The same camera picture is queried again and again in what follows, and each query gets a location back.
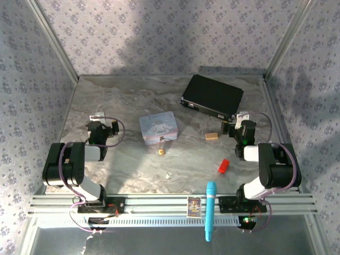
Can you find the small brass padlock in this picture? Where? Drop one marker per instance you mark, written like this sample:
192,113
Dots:
162,152

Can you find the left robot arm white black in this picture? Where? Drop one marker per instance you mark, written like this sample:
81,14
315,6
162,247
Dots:
77,164

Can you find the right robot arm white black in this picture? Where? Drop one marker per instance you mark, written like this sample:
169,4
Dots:
273,164

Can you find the small wooden block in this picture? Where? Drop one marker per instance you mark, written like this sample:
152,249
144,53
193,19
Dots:
211,136

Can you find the black hard case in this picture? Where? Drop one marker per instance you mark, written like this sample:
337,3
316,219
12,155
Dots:
212,97

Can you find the red plastic block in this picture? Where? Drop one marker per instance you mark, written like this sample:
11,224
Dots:
223,166

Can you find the pastel cartoon tin box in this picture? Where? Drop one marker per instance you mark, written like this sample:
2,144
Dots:
158,127

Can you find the blue toy microphone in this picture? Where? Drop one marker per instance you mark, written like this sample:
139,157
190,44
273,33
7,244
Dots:
210,210

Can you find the colourful picture card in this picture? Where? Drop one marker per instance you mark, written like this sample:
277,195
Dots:
194,207

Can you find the circuit board with green light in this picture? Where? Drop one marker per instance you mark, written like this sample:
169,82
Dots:
249,219

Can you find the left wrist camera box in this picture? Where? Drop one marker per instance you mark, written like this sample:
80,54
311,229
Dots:
97,116

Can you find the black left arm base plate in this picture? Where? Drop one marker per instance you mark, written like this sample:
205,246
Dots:
117,205

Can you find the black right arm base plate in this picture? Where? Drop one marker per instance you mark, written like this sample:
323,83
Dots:
228,204

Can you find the aluminium rail frame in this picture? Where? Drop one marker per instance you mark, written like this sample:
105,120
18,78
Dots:
164,204

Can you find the aluminium corner post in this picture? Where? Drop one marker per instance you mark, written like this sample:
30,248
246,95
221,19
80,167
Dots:
288,40
53,40

